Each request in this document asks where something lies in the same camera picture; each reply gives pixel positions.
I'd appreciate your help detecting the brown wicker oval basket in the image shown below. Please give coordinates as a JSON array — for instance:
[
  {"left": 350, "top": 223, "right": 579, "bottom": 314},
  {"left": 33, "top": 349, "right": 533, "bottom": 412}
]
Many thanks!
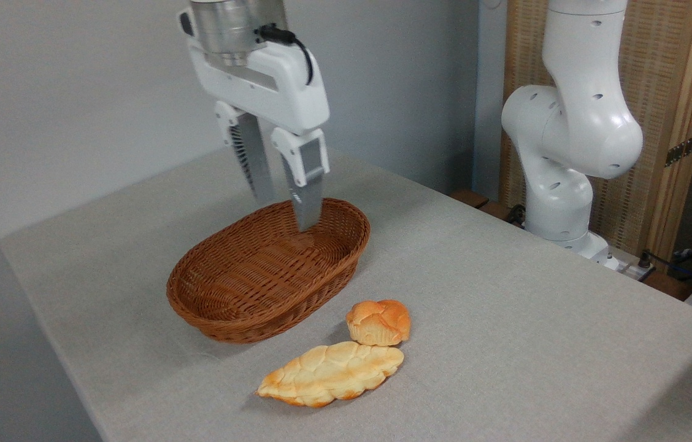
[{"left": 166, "top": 197, "right": 372, "bottom": 344}]

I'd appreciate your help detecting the round orange bread roll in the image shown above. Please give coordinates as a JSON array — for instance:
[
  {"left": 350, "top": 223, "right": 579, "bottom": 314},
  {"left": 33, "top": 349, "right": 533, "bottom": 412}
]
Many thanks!
[{"left": 345, "top": 299, "right": 412, "bottom": 347}]

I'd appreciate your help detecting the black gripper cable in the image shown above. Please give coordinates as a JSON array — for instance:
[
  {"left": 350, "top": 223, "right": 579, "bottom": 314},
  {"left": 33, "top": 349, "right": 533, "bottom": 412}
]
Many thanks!
[{"left": 258, "top": 23, "right": 315, "bottom": 86}]

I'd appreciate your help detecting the long braided bread loaf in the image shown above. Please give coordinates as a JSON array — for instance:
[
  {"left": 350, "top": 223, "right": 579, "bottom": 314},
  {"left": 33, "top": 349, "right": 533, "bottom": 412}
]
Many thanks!
[{"left": 256, "top": 341, "right": 405, "bottom": 409}]

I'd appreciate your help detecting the black cable with plug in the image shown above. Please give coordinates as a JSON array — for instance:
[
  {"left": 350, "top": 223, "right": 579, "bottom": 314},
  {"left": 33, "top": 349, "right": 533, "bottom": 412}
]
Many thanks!
[{"left": 637, "top": 248, "right": 692, "bottom": 290}]

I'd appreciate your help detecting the dark metal screen hinge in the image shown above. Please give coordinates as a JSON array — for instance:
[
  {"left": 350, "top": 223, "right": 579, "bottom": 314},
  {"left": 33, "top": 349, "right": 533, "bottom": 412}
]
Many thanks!
[{"left": 664, "top": 131, "right": 692, "bottom": 168}]

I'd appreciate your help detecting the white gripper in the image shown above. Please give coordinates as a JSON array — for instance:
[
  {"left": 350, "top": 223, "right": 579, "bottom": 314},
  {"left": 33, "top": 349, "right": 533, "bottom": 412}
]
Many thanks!
[{"left": 177, "top": 9, "right": 331, "bottom": 233}]

